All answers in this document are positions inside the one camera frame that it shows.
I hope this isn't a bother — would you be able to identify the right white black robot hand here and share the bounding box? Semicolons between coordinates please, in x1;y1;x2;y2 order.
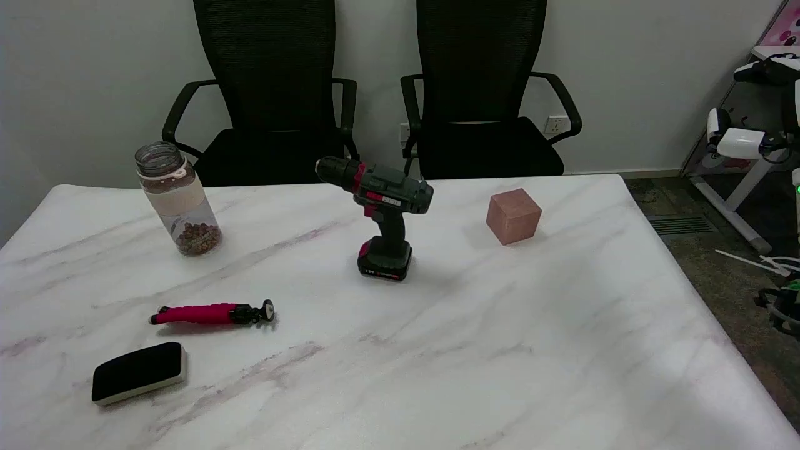
706;53;800;166

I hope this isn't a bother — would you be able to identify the dark green power screwdriver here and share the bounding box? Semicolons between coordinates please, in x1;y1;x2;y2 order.
314;156;435;282

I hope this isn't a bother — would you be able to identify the white side desk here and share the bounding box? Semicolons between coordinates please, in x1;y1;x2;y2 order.
689;45;800;254

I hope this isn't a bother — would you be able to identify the cartoon printed panel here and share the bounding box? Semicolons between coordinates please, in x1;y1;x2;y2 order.
681;0;800;177

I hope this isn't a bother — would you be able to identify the dark floor vent grate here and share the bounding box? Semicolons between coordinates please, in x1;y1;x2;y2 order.
647;216;716;236

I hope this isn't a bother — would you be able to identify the pink cube block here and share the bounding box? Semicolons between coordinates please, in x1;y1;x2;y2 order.
486;188;543;246

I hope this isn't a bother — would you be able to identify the black mesh office chair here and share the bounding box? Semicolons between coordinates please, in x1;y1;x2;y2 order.
400;0;583;181
161;0;360;187

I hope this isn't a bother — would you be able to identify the clear jar with beans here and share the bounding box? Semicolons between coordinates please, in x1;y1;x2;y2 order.
134;141;224;257

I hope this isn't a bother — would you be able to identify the pink black mini tripod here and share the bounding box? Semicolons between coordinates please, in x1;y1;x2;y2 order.
149;299;276;327

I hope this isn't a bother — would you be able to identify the black whiteboard eraser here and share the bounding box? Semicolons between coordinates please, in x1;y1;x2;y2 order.
91;341;188;407

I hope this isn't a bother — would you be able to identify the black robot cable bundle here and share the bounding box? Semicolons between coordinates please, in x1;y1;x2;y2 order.
753;275;800;339

